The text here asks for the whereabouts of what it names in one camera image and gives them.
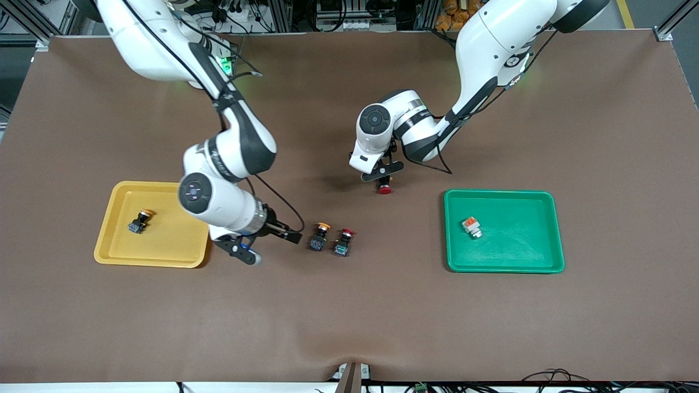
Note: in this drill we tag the black camera bracket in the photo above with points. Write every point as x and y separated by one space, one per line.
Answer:
382 172
232 246

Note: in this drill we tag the aluminium frame post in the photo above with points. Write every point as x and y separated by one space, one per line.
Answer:
281 16
426 13

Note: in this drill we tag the yellow mushroom push button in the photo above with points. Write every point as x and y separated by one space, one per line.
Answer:
137 224
318 240

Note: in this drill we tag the green terminal connector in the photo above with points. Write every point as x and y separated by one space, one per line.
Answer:
420 388

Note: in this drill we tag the aluminium frame corner profile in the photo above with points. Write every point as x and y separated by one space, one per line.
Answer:
664 34
42 45

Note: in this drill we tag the black left camera bracket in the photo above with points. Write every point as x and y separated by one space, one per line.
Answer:
382 172

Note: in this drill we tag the red mushroom push button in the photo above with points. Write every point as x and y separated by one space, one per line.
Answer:
385 190
343 246

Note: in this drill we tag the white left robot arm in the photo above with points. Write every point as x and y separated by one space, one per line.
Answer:
491 43

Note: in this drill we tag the brown table cover mat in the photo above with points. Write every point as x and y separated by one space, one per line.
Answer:
349 305

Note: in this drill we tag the white power strip black plugs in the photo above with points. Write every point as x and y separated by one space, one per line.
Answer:
235 15

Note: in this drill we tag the orange and white switch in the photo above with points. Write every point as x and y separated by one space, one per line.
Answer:
471 226

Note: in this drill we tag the pile of orange objects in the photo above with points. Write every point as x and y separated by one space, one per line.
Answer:
450 16

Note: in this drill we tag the green plastic tray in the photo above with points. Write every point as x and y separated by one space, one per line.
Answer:
519 251

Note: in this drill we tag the yellow plastic tray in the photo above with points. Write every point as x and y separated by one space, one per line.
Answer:
164 245

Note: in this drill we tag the metal table edge bracket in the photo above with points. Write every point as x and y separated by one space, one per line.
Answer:
352 379

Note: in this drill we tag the black right camera bracket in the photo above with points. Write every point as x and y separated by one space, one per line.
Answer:
232 246

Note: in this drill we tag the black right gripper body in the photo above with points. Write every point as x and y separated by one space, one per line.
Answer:
274 228

